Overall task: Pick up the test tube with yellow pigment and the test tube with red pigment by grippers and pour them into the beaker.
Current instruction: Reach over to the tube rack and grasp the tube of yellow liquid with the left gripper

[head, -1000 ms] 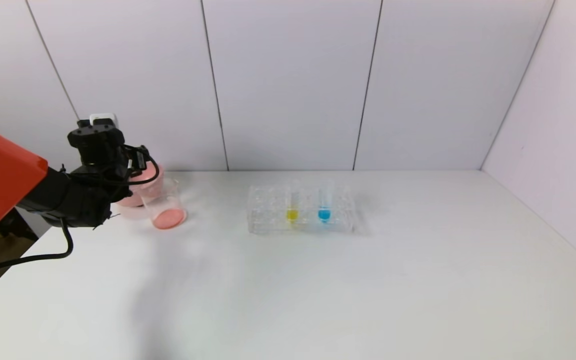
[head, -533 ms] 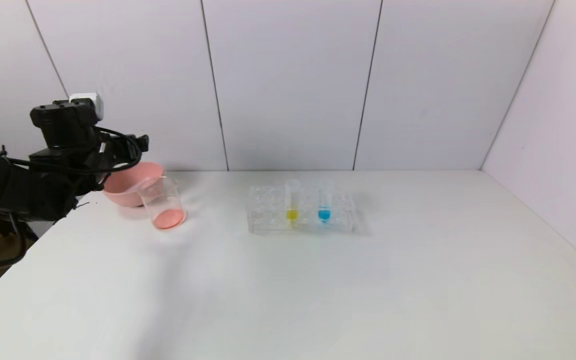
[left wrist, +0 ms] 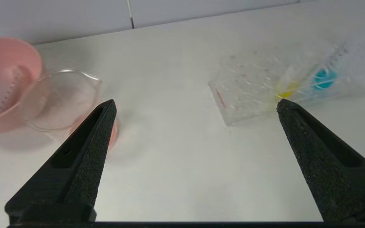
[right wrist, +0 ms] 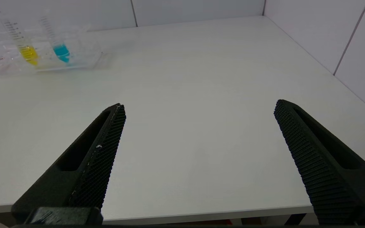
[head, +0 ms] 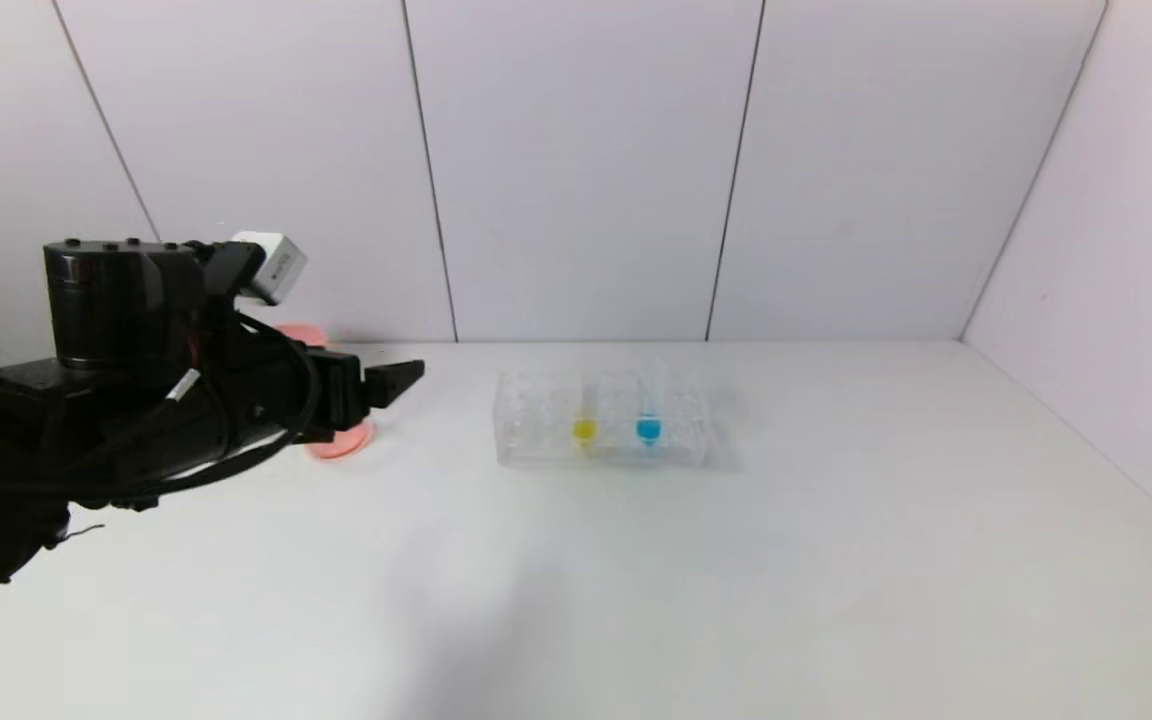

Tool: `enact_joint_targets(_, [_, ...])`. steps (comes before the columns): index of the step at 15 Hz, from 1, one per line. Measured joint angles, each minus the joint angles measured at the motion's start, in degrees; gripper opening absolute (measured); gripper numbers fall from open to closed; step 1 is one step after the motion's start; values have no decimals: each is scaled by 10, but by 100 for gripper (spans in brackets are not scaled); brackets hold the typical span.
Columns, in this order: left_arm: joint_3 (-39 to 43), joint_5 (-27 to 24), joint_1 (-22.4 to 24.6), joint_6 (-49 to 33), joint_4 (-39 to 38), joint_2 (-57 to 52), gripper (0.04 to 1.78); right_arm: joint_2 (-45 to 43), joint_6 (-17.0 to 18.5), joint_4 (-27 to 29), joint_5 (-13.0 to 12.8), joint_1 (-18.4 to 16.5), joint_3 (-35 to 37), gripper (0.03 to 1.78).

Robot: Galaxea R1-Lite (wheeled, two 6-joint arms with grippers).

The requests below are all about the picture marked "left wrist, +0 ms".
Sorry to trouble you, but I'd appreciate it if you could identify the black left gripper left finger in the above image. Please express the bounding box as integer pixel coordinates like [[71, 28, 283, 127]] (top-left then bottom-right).
[[5, 99, 117, 222]]

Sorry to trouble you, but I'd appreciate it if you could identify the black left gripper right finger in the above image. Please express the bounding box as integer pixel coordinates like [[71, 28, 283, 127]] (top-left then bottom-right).
[[277, 99, 365, 222]]

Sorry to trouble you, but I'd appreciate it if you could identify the yellow pigment test tube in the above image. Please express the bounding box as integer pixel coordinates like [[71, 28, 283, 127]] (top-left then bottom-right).
[[274, 65, 301, 102]]

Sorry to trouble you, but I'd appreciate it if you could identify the clear glass beaker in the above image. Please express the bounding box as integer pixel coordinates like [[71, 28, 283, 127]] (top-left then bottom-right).
[[21, 69, 119, 152]]

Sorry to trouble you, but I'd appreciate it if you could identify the blue pigment test tube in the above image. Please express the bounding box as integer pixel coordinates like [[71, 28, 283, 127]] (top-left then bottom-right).
[[309, 44, 351, 93]]

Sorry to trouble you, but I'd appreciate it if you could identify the clear acrylic test tube rack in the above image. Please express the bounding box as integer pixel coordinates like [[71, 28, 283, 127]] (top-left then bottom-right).
[[208, 41, 365, 127]]

